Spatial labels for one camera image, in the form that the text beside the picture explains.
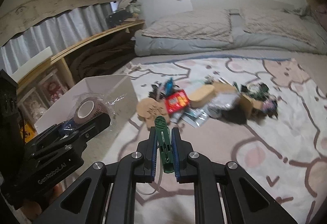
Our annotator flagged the black bag on shelf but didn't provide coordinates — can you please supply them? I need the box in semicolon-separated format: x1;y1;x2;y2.
106;10;132;28

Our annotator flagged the wooden shelf unit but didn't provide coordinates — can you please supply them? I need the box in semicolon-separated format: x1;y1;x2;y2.
12;20;145;124

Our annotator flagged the cartoon bear blanket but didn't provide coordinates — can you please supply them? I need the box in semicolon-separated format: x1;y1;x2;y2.
123;57;326;223

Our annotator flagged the square carved wooden coaster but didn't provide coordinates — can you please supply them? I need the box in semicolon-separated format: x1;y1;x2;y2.
144;100;170;130

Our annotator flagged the oval wooden box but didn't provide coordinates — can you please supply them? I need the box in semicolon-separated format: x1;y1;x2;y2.
188;84;215;108

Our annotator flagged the red sachet packet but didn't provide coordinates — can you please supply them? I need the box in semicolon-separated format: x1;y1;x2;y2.
165;90;189;114

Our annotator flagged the beige curtain valance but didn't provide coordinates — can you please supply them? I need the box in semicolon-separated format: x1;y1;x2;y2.
1;0;115;46

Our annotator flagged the white headboard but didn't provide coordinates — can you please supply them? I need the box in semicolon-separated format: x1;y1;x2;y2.
191;0;295;10

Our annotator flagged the grey duvet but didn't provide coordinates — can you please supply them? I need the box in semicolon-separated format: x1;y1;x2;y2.
135;6;326;56

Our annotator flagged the grey curtain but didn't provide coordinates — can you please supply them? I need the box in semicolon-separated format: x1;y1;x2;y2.
1;3;112;74

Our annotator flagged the right wooden cubby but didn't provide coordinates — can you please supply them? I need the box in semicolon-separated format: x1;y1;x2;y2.
306;0;326;29

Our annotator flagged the round wooden coaster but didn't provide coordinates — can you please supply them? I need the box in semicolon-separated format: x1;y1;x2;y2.
136;98;157;119

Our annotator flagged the left beige pillow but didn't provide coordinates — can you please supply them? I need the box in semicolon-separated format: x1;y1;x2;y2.
142;9;233;43

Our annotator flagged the brown tape roll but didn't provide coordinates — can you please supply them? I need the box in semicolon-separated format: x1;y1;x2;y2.
72;93;125;123

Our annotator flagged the beige pillow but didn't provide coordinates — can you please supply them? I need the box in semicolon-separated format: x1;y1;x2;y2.
142;9;233;43
240;7;316;47

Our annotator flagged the doll in display case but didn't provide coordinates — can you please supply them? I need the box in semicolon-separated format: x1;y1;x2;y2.
38;69;68;105

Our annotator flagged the green clothespin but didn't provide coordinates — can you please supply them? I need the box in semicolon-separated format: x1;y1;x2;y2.
154;116;174;174

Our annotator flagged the white cap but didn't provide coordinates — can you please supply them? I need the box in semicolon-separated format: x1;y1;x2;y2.
118;0;138;10

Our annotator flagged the white shoe box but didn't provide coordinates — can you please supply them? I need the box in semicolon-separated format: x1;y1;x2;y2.
34;74;138;137

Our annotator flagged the right beige pillow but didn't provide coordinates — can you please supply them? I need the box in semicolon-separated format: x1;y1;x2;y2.
240;7;316;47

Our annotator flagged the brown folded blanket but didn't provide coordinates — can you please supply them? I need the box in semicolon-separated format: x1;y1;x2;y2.
69;31;136;83

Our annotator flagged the person's left hand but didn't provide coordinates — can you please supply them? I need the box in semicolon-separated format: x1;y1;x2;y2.
21;183;63;221

